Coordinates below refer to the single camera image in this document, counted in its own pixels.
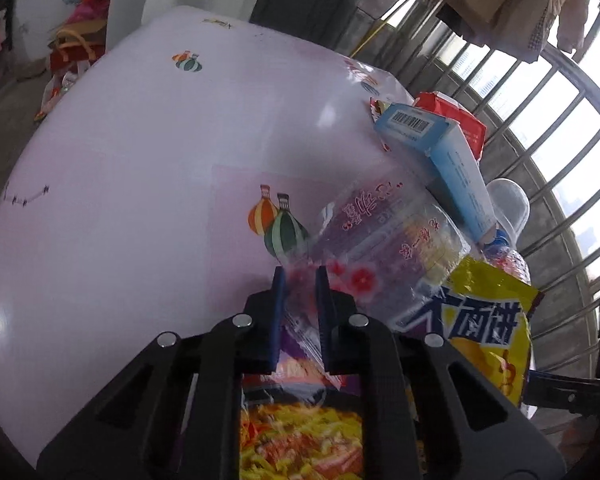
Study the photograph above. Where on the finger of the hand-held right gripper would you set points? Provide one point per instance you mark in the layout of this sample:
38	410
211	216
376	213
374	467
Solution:
565	390

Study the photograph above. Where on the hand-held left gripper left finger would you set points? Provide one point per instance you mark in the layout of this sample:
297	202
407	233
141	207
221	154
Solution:
278	300

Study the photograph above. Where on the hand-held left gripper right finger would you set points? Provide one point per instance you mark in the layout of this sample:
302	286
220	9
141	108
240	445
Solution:
321	300

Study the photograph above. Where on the clear printed plastic wrapper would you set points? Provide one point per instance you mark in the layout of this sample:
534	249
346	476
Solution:
390	240

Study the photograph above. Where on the red and white snack bag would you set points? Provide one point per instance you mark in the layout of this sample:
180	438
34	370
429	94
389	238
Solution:
460	115

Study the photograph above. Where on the yellow snack bag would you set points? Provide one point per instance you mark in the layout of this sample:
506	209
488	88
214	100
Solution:
500	300

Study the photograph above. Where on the clear bottle with blue cap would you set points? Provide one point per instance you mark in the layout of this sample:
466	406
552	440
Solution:
512	260

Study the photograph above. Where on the purple instant noodle packet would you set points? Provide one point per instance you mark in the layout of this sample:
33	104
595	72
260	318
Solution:
300	430

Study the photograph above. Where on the clear plastic water bottle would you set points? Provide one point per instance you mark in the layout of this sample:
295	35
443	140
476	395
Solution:
510	205

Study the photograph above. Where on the metal balcony railing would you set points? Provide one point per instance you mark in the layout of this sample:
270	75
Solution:
575	170

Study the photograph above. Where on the blue and white carton box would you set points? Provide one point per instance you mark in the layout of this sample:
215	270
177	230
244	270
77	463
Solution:
455	170

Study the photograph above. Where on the yellow pole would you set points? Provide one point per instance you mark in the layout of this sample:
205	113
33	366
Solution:
380	25

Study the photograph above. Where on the dark cabinet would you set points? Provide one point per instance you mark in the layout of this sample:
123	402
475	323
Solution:
310	0

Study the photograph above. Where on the pile of colourful bags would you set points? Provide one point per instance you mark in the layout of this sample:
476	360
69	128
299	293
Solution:
77	45

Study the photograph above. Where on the hanging clothes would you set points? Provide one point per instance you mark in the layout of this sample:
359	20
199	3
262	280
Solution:
505	0

